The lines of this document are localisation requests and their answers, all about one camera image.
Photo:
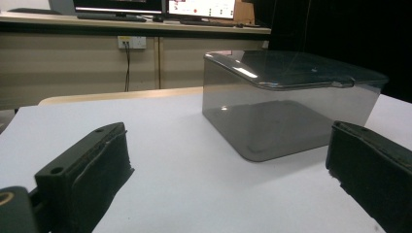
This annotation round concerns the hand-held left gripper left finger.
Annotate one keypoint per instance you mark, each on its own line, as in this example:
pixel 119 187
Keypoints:
pixel 87 181

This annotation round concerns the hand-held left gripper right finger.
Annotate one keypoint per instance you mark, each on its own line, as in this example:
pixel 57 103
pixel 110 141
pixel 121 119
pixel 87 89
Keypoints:
pixel 372 168

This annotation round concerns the transparent grey plastic box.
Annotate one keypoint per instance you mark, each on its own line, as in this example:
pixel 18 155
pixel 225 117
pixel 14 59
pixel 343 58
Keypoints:
pixel 265 123

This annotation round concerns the transparent grey box lid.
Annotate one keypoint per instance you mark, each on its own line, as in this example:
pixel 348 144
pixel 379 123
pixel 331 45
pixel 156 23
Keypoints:
pixel 291 68

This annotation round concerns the wooden table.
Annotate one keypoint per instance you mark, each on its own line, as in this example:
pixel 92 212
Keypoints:
pixel 123 94

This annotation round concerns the white table sheet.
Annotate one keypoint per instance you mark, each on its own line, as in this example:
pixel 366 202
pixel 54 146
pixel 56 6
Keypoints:
pixel 181 161

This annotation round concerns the beige desk with panels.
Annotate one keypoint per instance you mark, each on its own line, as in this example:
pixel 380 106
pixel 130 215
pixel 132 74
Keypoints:
pixel 64 64

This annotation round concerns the black curtain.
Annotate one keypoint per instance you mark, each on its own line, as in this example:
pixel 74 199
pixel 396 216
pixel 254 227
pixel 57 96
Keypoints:
pixel 340 29

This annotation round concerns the black keyboard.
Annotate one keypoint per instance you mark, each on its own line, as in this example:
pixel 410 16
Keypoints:
pixel 207 22
pixel 110 17

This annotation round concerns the dark-screen monitor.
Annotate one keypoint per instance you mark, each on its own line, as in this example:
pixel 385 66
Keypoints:
pixel 116 5

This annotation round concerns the brown cardboard box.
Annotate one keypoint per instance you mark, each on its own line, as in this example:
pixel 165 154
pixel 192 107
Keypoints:
pixel 244 11

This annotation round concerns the bright-screen monitor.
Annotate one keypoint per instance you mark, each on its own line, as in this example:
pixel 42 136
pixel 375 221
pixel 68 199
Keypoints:
pixel 200 8

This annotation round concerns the white wall socket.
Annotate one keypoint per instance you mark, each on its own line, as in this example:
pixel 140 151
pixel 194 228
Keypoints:
pixel 136 42

